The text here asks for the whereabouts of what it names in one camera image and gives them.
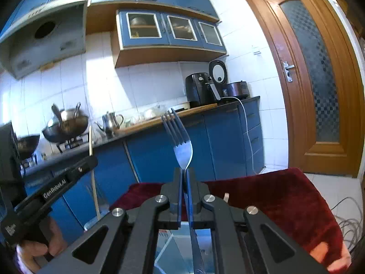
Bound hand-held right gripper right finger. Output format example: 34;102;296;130
185;168;328;274

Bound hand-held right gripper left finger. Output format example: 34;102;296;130
36;168;183;274

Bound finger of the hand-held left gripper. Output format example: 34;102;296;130
67;155;99;184

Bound metal fork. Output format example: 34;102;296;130
161;108;206;274

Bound person's left hand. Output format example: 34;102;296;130
16;216;69;273

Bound gas stove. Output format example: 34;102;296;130
55;135;92;153

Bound large steel wok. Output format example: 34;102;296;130
42;102;89;144

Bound metal kettle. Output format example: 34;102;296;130
95;111;124;139

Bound blue lower cabinets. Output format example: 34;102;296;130
23;96;266;226

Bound small dark wok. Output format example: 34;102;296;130
16;134;40;160

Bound white bowl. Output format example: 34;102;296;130
144;106;167;120

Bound red and pink printed blanket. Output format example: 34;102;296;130
110;168;352;274

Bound black air fryer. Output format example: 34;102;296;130
185;73;221;107

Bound dark rice cooker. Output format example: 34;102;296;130
209;60;249;99

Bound grey range hood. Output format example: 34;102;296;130
0;0;89;80

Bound wooden door with glass pane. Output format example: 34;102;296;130
242;0;365;179

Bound white power cable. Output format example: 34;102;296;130
227;96;258;175

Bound blue glass-door wall cabinet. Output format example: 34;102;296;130
111;9;227;68

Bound grey cable bundle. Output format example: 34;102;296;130
331;195;365;252

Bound metal door handle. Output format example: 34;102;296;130
282;61;295;83

